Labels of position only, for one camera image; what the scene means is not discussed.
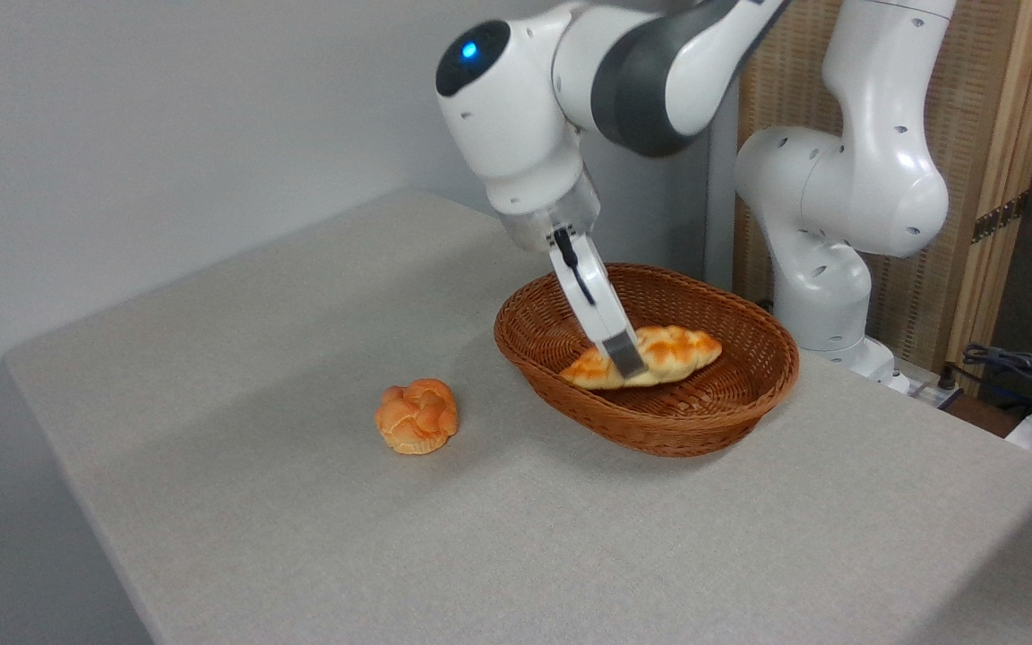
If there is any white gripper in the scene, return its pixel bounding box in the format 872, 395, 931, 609
547, 228, 649, 380

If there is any long braided bread loaf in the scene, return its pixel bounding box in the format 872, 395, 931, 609
558, 324, 724, 391

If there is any round orange bread roll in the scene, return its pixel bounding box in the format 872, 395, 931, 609
374, 378, 460, 456

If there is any brown wicker basket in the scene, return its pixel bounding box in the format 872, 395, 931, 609
494, 262, 801, 459

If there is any metal screen hinge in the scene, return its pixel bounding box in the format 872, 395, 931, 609
971, 192, 1030, 245

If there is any wooden woven folding screen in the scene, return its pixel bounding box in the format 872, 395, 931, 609
735, 0, 1032, 395

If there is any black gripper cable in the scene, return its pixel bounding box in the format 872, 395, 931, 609
554, 228, 598, 307

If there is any black cable bundle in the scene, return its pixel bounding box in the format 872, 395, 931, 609
944, 343, 1032, 422

